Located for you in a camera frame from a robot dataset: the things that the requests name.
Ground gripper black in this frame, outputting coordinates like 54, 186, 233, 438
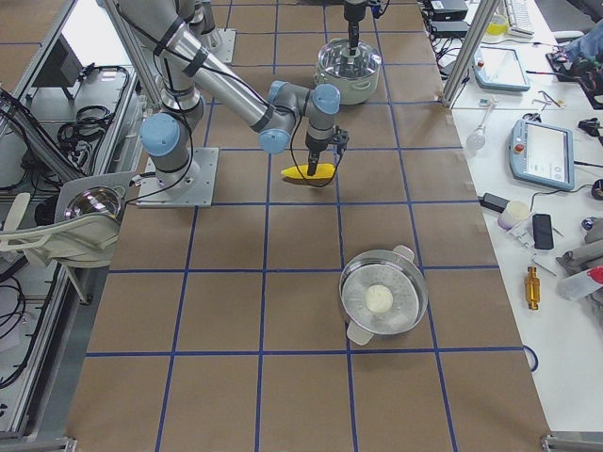
344, 0, 389, 47
305, 125, 350, 176

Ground yellow corn cob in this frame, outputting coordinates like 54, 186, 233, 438
280, 162, 338, 183

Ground glass pot lid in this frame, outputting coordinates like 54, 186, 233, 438
315, 38, 382, 85

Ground pale green electric pot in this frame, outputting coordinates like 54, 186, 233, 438
314, 38, 382, 105

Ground steel steamer pot with bun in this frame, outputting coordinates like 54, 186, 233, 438
339, 245, 428, 346

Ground yellow tape roll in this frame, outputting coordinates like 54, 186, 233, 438
486, 14, 508, 36

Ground far teach pendant tablet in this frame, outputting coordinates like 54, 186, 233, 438
473, 46, 530, 92

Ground teach pendant tablet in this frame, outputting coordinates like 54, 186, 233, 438
473, 46, 530, 92
508, 120, 575, 191

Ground white keyboard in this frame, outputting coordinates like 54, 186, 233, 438
502, 0, 534, 38

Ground white light bulb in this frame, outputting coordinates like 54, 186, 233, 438
465, 105, 495, 154

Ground black power adapter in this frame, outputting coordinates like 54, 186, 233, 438
479, 193, 510, 214

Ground white cup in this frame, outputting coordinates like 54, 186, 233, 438
497, 201, 530, 231

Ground black scissors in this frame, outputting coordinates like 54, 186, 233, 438
522, 112, 542, 122

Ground metal bowl on chair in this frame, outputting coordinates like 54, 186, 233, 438
63, 186, 122, 219

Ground near teach pendant tablet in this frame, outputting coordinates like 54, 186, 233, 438
508, 120, 575, 191

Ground black smartphone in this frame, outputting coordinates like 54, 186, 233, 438
532, 214, 554, 250

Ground gold metal connector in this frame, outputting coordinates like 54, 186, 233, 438
524, 266, 541, 311

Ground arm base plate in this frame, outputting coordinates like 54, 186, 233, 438
197, 27, 236, 64
136, 147, 220, 208

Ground aluminium frame post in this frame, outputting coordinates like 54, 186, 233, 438
440, 0, 499, 107

